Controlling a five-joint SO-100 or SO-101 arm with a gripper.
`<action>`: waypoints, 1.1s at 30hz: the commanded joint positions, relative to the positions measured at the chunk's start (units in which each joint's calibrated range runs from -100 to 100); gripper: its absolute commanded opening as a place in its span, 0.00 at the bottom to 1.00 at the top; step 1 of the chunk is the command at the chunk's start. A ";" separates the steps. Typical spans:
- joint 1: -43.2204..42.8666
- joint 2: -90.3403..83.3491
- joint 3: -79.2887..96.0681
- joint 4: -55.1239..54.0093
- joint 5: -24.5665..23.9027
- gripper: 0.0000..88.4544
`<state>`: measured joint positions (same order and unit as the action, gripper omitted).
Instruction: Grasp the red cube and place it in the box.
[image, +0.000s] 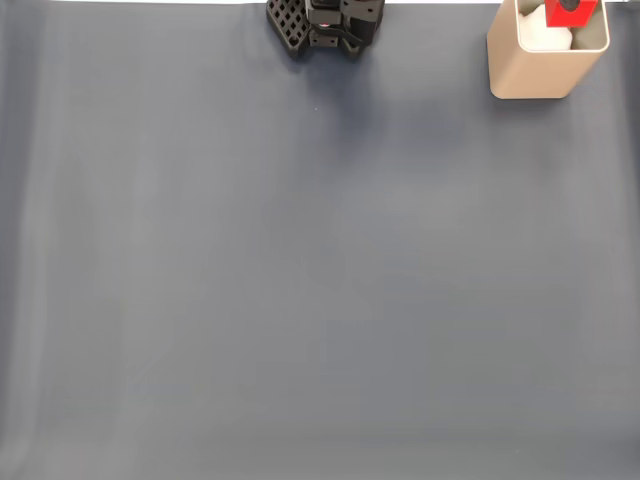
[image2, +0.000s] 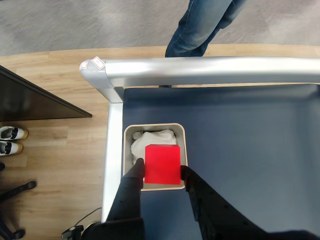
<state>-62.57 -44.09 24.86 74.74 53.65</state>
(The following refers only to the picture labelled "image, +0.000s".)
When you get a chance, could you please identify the red cube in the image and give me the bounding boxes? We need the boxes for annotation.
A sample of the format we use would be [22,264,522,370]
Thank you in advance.
[544,0,601,29]

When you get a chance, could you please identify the beige rounded box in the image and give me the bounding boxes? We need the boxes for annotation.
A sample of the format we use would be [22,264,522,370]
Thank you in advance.
[486,0,612,100]

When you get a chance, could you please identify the white padding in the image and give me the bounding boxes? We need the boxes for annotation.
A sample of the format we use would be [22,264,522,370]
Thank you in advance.
[517,3,574,52]

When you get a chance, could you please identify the dark grey table mat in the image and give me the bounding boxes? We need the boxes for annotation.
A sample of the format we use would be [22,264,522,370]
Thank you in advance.
[0,2,640,480]

